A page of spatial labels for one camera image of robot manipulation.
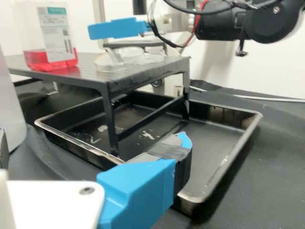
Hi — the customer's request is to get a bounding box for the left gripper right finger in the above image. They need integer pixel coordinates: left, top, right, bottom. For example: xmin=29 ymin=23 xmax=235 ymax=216
xmin=96 ymin=131 xmax=193 ymax=229

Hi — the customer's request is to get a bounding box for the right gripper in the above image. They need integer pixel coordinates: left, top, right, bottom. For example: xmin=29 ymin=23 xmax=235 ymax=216
xmin=87 ymin=0 xmax=201 ymax=65

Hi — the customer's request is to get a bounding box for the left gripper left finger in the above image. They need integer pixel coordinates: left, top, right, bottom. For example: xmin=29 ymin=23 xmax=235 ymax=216
xmin=0 ymin=127 xmax=10 ymax=170

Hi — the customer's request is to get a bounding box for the petri dish lid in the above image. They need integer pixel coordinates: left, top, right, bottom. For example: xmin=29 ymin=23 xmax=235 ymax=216
xmin=114 ymin=47 xmax=146 ymax=66

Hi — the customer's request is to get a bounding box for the petri dish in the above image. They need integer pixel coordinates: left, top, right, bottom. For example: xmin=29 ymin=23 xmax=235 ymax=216
xmin=94 ymin=54 xmax=138 ymax=77

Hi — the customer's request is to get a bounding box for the white box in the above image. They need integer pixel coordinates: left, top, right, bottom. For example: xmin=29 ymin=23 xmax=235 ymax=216
xmin=0 ymin=45 xmax=27 ymax=153

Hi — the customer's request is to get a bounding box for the black platform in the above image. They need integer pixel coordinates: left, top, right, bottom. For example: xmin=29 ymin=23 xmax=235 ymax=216
xmin=8 ymin=51 xmax=193 ymax=157

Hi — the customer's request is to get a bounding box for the red liquid bottle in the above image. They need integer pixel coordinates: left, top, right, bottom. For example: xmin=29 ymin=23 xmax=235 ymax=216
xmin=23 ymin=6 xmax=79 ymax=72

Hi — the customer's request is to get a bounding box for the black tray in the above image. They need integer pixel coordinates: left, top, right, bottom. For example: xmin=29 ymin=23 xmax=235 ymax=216
xmin=34 ymin=92 xmax=264 ymax=216

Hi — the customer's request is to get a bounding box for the white cable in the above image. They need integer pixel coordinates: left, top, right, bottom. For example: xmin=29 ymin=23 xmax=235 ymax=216
xmin=190 ymin=85 xmax=305 ymax=104

